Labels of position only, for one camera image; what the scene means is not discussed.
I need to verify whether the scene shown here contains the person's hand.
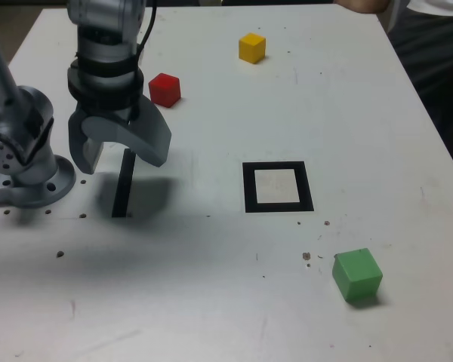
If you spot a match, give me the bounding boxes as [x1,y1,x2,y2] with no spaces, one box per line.
[334,0,390,14]

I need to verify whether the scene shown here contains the yellow cube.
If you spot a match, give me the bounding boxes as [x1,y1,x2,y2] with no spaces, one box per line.
[238,32,267,65]

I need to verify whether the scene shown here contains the black tape square outline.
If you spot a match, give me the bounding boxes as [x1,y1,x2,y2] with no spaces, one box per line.
[242,161,315,214]

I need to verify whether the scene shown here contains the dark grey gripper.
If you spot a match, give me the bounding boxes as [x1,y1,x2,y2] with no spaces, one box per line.
[67,94,173,176]

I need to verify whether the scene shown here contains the black tape strip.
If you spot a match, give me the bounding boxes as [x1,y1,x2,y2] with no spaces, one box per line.
[111,148,137,219]

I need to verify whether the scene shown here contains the red cube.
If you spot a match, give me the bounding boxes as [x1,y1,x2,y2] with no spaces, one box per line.
[148,72,181,109]

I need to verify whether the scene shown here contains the green cube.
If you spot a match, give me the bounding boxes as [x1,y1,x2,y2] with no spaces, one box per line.
[331,247,384,304]

